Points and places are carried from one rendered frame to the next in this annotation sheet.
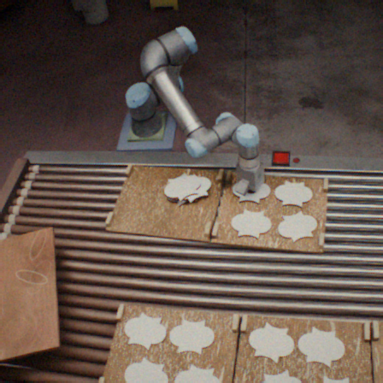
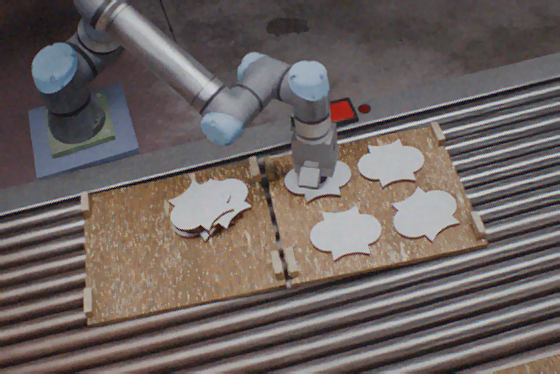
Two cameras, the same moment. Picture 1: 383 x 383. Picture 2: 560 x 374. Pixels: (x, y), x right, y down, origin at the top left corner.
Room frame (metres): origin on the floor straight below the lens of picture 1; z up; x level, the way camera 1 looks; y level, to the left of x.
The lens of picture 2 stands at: (0.29, 0.33, 2.25)
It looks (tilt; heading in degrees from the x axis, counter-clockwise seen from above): 47 degrees down; 339
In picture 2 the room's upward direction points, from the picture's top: 11 degrees counter-clockwise
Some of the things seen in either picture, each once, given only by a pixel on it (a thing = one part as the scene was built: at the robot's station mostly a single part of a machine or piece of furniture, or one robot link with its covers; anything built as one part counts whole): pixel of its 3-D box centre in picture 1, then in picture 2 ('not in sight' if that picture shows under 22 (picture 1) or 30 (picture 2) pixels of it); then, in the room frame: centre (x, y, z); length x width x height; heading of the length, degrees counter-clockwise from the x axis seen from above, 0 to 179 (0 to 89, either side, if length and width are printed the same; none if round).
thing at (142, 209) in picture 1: (167, 201); (177, 239); (1.32, 0.11, 0.93); 0.41 x 0.35 x 0.02; 70
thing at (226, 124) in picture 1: (227, 129); (263, 81); (1.37, -0.17, 1.20); 0.11 x 0.11 x 0.08; 24
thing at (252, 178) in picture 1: (246, 175); (311, 153); (1.27, -0.21, 1.05); 0.12 x 0.09 x 0.16; 134
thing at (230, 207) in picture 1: (273, 210); (369, 201); (1.17, -0.28, 0.93); 0.41 x 0.35 x 0.02; 69
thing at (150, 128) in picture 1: (144, 119); (72, 109); (1.85, 0.16, 0.94); 0.15 x 0.15 x 0.10
